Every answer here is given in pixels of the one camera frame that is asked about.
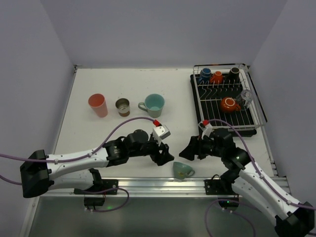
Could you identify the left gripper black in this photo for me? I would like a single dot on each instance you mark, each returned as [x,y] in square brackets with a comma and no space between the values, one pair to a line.
[156,150]

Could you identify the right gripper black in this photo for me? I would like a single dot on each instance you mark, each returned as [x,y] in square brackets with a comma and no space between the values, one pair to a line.
[199,147]

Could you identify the aluminium mounting rail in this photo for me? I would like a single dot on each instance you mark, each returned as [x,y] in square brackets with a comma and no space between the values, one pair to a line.
[157,187]

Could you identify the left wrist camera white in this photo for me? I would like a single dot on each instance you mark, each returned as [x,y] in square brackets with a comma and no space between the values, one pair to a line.
[160,132]

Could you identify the red glazed round cup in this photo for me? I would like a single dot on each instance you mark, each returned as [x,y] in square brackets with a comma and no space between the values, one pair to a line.
[229,105]

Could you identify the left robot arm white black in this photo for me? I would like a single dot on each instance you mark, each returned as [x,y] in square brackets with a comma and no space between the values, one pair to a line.
[41,173]

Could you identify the pink plastic cup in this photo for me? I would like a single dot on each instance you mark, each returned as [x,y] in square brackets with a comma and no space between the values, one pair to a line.
[97,103]

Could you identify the black drip tray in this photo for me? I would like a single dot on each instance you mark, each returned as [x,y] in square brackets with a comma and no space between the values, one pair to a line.
[207,98]

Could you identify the clear glass cup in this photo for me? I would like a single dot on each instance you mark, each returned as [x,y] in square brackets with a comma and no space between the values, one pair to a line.
[244,99]

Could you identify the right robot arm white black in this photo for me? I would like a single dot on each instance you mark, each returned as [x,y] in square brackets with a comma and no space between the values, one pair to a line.
[289,216]

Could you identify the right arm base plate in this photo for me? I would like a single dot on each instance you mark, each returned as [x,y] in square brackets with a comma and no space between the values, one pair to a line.
[216,186]

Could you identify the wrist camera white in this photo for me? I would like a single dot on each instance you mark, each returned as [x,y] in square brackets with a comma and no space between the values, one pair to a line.
[160,132]
[206,128]

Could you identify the steel cup with cork base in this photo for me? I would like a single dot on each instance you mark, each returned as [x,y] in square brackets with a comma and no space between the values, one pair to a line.
[123,107]

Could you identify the orange cup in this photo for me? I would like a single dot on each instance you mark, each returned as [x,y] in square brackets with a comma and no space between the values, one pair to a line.
[217,78]

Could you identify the wire dish rack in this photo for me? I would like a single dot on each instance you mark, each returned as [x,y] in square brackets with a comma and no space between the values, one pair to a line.
[244,72]

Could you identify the pale green mug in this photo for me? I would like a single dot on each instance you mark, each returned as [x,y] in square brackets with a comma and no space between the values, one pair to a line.
[182,171]
[153,105]

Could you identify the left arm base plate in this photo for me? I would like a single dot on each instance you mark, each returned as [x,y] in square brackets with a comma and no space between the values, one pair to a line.
[105,187]

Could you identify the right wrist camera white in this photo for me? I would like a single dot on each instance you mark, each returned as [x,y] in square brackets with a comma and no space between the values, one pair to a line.
[206,128]

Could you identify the blue cup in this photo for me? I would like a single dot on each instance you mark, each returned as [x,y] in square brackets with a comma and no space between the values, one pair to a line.
[205,75]

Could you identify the black cup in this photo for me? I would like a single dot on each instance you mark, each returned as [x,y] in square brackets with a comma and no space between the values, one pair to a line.
[233,74]

